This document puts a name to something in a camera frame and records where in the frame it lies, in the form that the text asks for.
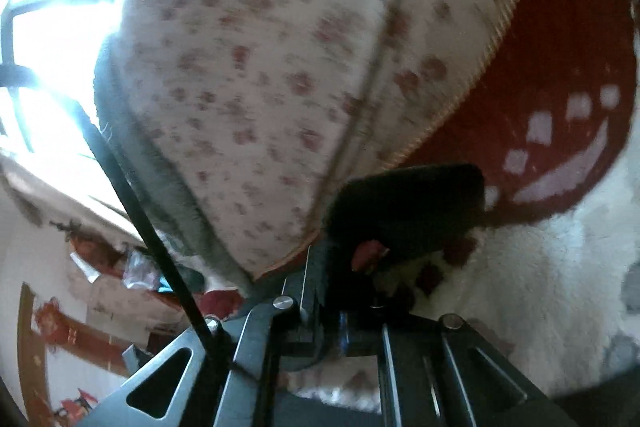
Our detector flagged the black pants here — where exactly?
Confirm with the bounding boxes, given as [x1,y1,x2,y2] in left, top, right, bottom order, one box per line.
[320,163,488,308]

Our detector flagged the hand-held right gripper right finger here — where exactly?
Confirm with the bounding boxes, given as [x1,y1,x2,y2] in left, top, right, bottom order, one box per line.
[335,307,581,427]

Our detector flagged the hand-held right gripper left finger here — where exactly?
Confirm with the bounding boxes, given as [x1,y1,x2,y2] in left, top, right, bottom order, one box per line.
[97,244,331,427]

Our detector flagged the clear plastic bag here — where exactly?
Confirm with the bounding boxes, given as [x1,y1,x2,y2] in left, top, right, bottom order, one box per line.
[117,247,168,294]

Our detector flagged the black braided cable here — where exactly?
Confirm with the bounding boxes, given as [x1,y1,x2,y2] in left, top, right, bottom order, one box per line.
[90,122,241,375]

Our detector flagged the red white floral blanket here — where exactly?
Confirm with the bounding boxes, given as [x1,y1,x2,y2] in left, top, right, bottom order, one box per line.
[295,0,640,413]

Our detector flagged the pink floral quilt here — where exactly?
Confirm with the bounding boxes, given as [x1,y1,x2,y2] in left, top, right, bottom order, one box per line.
[115,0,530,284]

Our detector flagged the grey knit cardigan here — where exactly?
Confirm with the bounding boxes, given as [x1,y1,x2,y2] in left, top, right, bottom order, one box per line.
[92,39,256,293]

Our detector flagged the red knot wall ornament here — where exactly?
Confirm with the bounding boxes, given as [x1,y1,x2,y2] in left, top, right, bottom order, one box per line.
[31,299,126,375]

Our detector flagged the window with dark frame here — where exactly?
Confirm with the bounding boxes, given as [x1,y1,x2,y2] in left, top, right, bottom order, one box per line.
[0,0,143,218]

